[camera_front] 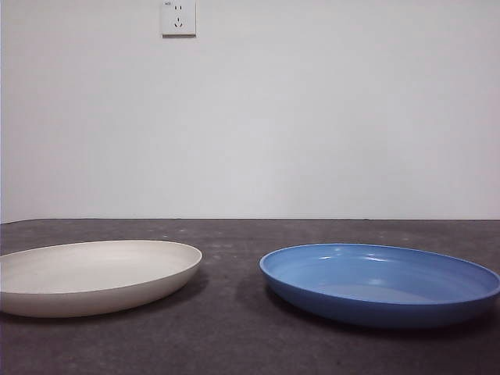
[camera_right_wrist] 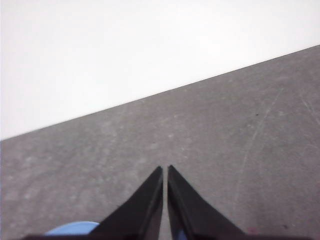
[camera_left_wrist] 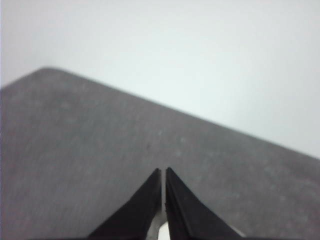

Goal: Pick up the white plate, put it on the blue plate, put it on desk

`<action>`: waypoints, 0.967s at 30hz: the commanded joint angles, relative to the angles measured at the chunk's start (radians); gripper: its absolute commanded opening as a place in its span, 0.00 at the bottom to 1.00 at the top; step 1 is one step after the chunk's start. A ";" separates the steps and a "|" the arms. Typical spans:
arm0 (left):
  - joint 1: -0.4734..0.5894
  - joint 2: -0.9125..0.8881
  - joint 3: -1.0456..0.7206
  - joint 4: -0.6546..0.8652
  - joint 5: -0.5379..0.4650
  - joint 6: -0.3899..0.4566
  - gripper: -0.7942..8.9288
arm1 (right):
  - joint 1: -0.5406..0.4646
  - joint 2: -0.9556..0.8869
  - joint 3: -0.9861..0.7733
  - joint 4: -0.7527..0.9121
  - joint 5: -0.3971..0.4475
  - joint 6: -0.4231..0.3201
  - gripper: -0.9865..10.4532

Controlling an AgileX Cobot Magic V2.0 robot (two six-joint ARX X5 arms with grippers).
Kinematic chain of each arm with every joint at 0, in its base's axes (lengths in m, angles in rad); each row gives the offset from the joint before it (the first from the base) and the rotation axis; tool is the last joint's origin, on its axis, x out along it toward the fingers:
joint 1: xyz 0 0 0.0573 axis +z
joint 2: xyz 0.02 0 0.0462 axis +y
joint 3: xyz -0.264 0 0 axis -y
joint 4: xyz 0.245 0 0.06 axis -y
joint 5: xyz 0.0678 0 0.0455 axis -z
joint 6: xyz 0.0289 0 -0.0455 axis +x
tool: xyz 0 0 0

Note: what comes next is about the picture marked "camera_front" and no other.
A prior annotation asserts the white round plate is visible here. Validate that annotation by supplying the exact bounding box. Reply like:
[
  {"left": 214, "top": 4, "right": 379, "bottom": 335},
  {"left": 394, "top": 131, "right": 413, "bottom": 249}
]
[{"left": 0, "top": 240, "right": 203, "bottom": 318}]

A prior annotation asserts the blue round plate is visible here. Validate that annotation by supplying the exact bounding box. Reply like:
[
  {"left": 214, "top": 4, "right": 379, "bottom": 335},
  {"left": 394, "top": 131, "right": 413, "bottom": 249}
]
[{"left": 259, "top": 242, "right": 500, "bottom": 328}]

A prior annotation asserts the white wall socket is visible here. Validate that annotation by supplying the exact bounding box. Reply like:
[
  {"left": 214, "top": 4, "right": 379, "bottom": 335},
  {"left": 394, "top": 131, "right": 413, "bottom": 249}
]
[{"left": 162, "top": 0, "right": 197, "bottom": 39}]

